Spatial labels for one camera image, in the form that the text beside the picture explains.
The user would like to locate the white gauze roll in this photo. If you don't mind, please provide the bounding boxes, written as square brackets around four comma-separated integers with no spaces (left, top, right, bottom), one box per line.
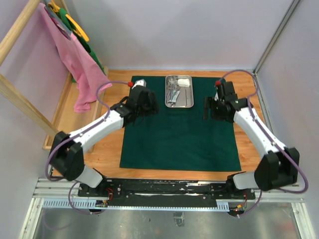
[177,78,191,88]

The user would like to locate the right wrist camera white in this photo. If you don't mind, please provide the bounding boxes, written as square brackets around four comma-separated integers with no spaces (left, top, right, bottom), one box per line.
[214,92,220,101]

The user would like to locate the grey hanger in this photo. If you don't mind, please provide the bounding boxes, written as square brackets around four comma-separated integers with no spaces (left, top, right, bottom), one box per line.
[44,4,71,39]

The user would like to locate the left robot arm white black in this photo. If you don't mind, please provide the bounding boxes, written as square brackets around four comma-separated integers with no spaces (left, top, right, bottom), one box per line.
[46,80,159,197]

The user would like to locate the steel instrument tray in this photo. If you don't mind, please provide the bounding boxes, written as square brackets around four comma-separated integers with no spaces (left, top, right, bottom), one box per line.
[165,75,194,108]

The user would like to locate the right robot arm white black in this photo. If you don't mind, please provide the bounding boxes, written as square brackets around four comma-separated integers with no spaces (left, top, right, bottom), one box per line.
[203,81,300,199]

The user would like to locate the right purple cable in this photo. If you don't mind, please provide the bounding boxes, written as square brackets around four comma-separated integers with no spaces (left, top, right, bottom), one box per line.
[214,69,309,217]

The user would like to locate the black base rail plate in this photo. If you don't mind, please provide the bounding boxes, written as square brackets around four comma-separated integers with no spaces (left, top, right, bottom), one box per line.
[78,178,256,208]

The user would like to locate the green garment on hanger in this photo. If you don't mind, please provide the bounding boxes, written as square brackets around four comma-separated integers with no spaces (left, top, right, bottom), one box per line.
[58,8,105,74]

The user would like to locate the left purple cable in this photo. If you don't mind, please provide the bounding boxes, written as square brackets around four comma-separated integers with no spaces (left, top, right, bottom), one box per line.
[44,80,133,215]

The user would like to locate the dark green surgical cloth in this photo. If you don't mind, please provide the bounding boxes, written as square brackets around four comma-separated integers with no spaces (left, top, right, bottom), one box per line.
[120,76,241,172]

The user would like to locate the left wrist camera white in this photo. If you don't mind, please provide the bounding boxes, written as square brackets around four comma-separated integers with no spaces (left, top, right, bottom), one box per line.
[132,79,147,89]

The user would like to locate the steel surgical scissors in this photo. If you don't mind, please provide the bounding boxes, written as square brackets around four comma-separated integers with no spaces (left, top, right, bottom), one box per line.
[166,76,178,103]

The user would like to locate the purple cable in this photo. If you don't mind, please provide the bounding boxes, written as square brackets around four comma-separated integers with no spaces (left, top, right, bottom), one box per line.
[214,69,309,217]
[44,80,133,215]

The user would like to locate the wooden rack frame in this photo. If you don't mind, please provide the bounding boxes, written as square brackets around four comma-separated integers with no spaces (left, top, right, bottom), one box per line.
[0,0,109,153]

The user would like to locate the pink cloth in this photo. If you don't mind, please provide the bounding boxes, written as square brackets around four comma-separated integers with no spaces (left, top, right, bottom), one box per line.
[39,3,112,113]

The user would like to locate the yellow hanger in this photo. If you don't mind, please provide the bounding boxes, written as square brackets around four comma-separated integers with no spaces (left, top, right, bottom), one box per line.
[47,0,89,42]

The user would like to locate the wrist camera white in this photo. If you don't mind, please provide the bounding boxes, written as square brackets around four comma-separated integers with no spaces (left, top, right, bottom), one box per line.
[214,92,220,101]
[132,79,147,89]

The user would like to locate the blue suture packet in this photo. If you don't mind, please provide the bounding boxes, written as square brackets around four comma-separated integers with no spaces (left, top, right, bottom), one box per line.
[169,90,180,103]

